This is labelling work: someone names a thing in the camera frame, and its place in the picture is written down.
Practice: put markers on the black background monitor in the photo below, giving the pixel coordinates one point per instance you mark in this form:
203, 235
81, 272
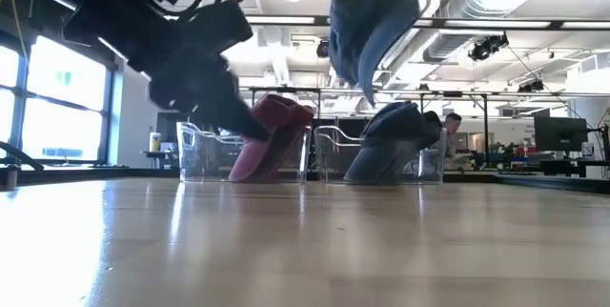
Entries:
167, 126

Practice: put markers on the person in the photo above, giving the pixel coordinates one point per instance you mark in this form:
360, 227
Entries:
453, 130

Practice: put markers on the black monitor on desk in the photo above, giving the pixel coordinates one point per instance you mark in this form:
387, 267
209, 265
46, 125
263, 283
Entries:
560, 133

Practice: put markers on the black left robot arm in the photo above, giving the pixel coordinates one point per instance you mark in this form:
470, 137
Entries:
119, 16

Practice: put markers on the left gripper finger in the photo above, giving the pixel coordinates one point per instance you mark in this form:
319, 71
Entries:
233, 118

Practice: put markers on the white cup with yellow label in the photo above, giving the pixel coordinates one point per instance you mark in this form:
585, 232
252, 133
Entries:
155, 142

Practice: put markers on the clear plastic bin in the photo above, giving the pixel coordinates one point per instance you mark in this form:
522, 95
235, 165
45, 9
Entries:
333, 154
205, 154

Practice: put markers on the black background workstation frame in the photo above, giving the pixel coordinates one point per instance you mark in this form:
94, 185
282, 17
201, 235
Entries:
453, 92

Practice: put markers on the hanging black camera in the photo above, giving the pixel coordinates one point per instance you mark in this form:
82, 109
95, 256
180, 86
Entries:
486, 47
530, 86
323, 48

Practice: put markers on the large bright window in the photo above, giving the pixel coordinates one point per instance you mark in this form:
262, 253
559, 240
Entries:
67, 107

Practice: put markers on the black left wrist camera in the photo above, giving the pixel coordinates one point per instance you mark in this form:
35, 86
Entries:
219, 26

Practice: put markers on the overhead light bar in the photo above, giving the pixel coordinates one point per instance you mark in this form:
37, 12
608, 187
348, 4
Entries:
476, 24

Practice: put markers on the dark washed denim cap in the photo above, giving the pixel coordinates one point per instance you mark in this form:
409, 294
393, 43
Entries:
367, 21

